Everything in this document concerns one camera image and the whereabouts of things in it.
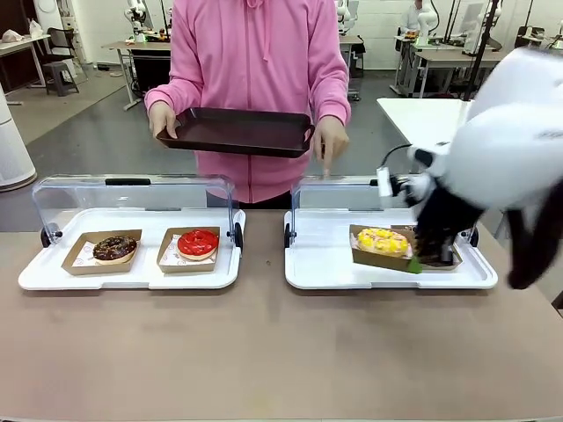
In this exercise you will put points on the grey plastic stool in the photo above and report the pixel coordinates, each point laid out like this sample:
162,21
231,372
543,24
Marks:
60,77

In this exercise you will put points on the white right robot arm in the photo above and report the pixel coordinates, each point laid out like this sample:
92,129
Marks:
506,140

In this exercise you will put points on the dark brown serving tray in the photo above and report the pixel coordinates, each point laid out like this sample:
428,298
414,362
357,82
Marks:
237,129

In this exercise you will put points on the person's left forearm pink sleeve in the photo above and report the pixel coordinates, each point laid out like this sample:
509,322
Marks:
335,103

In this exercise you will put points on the person torso in pink hoodie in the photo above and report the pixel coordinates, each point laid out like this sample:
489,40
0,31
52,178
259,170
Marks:
246,66

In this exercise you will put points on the background person in white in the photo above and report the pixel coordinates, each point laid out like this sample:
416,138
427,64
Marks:
412,15

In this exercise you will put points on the white side table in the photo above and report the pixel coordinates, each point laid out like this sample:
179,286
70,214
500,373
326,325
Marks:
422,118

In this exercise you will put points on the black office chair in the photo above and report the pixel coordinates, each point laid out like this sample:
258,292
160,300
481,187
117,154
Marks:
66,44

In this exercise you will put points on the black tripod pole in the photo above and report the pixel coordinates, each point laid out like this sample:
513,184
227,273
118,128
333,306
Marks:
481,48

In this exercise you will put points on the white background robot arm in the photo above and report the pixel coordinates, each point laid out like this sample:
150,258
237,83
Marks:
429,26

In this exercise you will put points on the chocolate donut with nut bits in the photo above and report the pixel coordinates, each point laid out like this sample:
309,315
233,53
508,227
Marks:
115,249

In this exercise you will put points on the yellow donut with sprinkles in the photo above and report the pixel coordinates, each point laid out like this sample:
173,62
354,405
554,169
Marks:
382,239

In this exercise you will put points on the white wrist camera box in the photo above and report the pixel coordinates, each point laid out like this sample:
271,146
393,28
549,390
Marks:
385,182

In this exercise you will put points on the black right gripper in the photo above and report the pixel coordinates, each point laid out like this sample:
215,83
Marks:
448,211

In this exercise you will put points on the wooden lab desk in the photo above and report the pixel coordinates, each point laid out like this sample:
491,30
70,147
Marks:
141,45

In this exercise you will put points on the grey lab desk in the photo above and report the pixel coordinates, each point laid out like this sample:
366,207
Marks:
457,57

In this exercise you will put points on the person's right hand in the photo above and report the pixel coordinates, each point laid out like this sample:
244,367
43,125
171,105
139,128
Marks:
162,122

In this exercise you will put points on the white printed paper liner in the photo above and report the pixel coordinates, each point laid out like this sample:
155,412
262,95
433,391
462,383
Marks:
82,259
170,256

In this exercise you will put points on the person's left hand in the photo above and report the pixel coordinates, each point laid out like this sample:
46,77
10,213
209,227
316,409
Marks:
331,140

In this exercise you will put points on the cardboard donut tray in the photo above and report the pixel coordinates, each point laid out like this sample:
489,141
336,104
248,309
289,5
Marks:
374,259
457,260
72,267
167,267

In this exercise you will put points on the white display tray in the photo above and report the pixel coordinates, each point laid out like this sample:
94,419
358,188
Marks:
132,281
387,277

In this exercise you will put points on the white cylindrical air purifier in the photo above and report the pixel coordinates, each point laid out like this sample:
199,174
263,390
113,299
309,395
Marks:
13,149

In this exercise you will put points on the person's right forearm pink sleeve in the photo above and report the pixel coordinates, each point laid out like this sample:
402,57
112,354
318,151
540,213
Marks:
165,96

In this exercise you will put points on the red glazed donut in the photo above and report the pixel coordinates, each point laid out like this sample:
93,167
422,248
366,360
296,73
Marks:
198,242

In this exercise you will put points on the clear hinged display lid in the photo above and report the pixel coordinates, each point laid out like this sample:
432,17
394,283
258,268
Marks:
132,193
334,193

